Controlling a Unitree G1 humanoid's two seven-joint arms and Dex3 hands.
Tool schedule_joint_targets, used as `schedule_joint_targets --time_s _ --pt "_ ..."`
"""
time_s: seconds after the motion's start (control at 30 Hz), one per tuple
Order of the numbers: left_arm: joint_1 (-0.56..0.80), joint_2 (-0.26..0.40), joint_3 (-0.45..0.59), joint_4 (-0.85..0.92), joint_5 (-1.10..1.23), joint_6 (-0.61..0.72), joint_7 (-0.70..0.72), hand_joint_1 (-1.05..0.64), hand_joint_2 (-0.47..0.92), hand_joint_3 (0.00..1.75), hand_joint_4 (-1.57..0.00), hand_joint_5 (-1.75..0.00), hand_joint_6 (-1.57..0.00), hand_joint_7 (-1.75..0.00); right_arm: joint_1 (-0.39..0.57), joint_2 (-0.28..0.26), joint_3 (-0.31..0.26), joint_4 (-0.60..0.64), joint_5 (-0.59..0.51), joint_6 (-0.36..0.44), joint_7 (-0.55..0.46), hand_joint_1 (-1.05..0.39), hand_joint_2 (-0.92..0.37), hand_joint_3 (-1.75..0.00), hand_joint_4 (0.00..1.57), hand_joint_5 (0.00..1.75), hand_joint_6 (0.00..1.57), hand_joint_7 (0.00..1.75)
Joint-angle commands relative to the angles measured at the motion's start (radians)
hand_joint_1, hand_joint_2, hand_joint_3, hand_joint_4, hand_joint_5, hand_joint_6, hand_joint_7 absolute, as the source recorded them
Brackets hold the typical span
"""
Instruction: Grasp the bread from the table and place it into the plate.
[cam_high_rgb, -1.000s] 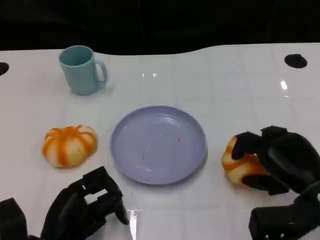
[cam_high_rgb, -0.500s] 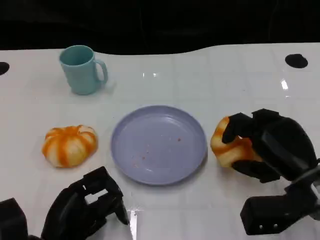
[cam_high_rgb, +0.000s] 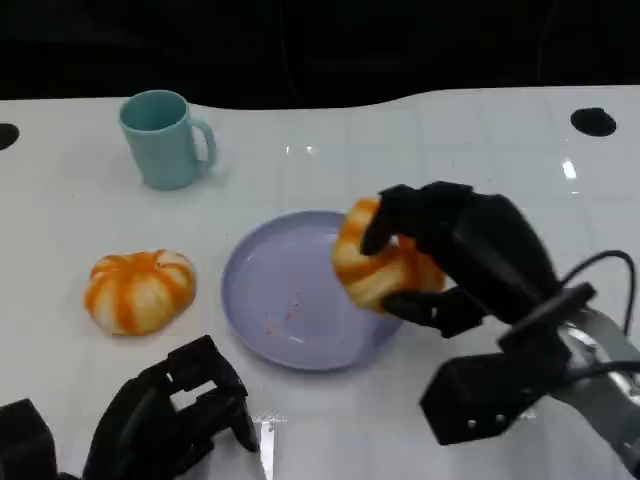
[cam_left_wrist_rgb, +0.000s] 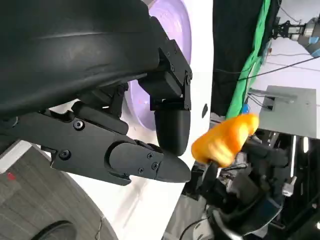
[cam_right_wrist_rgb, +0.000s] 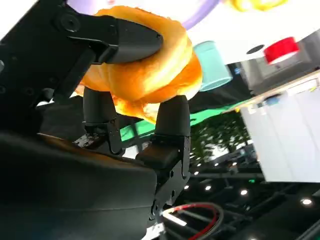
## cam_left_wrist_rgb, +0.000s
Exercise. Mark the green cloth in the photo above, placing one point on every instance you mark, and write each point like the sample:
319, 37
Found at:
250, 62

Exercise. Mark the lilac plate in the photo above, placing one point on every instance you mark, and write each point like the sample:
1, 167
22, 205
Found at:
175, 30

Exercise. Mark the small black oval plug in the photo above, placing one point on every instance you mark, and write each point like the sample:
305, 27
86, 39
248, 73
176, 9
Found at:
205, 110

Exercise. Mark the orange toy bread roll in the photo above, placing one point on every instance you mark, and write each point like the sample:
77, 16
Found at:
225, 140

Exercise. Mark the black cloth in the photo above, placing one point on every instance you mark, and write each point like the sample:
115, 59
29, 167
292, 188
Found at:
230, 37

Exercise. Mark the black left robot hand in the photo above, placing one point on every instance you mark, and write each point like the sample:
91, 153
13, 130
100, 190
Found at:
62, 50

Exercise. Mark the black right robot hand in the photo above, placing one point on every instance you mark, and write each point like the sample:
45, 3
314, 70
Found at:
240, 190

